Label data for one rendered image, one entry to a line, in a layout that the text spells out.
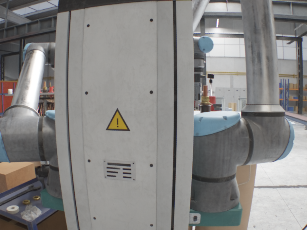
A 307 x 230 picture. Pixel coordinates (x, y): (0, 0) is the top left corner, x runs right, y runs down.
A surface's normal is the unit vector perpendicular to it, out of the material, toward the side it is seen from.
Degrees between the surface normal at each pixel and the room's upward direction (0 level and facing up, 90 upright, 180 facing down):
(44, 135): 72
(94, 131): 90
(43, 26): 90
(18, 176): 90
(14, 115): 37
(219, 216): 90
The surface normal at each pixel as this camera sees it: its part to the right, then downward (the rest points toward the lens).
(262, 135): 0.14, -0.30
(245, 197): 0.30, 0.09
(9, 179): 0.97, 0.02
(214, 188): -0.10, -0.25
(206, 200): -0.36, -0.25
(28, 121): 0.18, -0.83
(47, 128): 0.29, -0.49
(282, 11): -0.22, 0.10
